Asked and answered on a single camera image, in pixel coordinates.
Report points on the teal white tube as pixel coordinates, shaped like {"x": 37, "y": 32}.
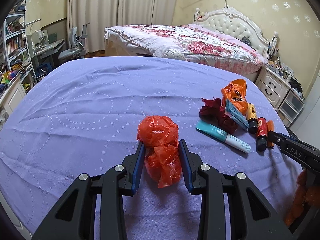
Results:
{"x": 223, "y": 136}

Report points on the red plastic bag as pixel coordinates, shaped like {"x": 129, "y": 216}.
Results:
{"x": 159, "y": 134}

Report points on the grey desk chair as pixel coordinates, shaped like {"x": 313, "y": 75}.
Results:
{"x": 77, "y": 45}

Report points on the grey desk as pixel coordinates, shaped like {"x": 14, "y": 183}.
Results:
{"x": 46, "y": 52}

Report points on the white nightstand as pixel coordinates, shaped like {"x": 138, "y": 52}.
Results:
{"x": 273, "y": 86}

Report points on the orange-red foam net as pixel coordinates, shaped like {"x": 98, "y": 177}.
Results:
{"x": 304, "y": 195}

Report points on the floral quilt bed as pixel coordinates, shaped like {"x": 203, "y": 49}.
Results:
{"x": 191, "y": 43}

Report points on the white bookshelf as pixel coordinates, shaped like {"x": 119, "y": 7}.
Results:
{"x": 14, "y": 49}

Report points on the orange snack wrapper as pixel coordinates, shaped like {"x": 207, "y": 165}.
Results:
{"x": 235, "y": 92}

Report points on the plastic drawer unit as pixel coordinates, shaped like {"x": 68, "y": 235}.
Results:
{"x": 291, "y": 107}

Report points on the red label bottle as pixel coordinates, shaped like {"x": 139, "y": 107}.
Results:
{"x": 261, "y": 135}

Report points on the white tufted headboard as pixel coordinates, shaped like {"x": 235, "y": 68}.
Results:
{"x": 230, "y": 21}

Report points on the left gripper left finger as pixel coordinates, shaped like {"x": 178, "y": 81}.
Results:
{"x": 73, "y": 215}

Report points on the blue wrapper packet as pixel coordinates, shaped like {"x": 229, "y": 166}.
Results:
{"x": 236, "y": 115}

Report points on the yellow label bottle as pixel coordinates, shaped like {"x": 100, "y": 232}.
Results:
{"x": 252, "y": 119}

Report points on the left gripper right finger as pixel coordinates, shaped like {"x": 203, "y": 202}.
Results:
{"x": 231, "y": 206}

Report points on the purple bed cover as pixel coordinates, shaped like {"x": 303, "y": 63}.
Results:
{"x": 83, "y": 118}

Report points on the beige curtains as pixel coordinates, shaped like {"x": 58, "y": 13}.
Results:
{"x": 100, "y": 14}

